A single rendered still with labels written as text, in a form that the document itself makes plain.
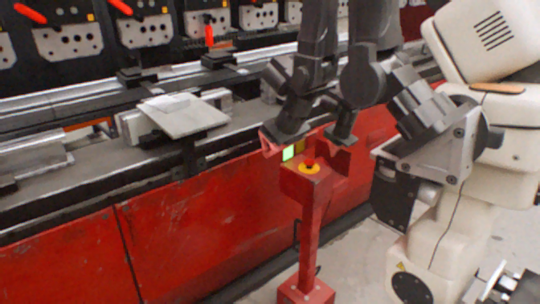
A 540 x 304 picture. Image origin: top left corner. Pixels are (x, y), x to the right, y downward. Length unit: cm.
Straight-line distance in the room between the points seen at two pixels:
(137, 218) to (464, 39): 98
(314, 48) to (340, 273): 143
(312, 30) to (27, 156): 83
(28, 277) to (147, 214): 35
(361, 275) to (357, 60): 148
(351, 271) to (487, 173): 128
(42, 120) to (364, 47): 110
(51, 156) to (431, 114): 97
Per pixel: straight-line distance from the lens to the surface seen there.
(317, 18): 64
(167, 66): 119
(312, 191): 115
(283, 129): 76
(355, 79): 58
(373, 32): 58
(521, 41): 65
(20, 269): 118
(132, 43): 109
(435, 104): 56
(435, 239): 83
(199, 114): 105
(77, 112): 140
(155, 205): 119
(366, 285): 188
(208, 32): 115
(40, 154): 115
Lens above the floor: 142
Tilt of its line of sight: 31 degrees down
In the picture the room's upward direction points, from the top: straight up
